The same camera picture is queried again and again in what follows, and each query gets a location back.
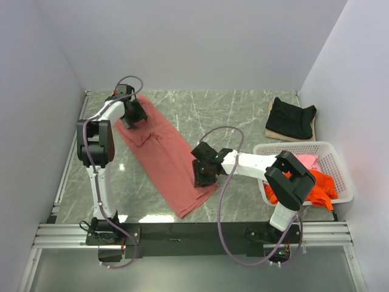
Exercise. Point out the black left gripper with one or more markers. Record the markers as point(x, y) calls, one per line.
point(141, 114)

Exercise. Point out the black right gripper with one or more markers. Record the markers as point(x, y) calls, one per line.
point(199, 179)

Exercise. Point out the dusty red polo shirt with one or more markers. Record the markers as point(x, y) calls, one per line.
point(166, 157)

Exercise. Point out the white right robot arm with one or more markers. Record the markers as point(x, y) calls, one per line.
point(255, 166)

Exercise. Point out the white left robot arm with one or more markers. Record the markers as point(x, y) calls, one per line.
point(95, 144)

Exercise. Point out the beige folded t shirt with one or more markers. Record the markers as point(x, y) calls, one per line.
point(304, 138)

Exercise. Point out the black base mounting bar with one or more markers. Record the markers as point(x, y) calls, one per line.
point(251, 239)

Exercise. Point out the black folded t shirt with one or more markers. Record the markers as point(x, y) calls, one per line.
point(291, 118)

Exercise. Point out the pink t shirt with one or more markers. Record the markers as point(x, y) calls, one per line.
point(309, 161)

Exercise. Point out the orange t shirt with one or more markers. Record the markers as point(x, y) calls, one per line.
point(322, 188)

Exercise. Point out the white plastic laundry basket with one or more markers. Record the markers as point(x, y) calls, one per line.
point(328, 161)

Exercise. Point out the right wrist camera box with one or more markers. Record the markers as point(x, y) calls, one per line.
point(204, 153)

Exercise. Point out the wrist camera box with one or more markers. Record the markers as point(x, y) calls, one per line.
point(204, 153)
point(123, 90)

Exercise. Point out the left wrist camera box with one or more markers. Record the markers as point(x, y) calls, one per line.
point(123, 90)

